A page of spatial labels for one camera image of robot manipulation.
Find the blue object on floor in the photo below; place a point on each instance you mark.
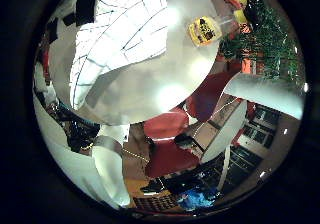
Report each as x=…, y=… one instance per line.
x=196, y=199

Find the clear spray bottle yellow label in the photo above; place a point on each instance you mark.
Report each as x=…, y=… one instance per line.
x=205, y=30

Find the green leafy plant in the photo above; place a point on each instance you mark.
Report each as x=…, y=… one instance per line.
x=271, y=40

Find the orange box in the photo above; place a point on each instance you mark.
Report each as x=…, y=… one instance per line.
x=250, y=64

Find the red chair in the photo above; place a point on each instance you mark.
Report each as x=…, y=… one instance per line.
x=170, y=159
x=166, y=124
x=208, y=95

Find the dark-paned shelf unit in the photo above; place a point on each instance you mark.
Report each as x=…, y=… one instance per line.
x=250, y=150

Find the white round side table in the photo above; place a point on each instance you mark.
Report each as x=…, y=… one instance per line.
x=226, y=134

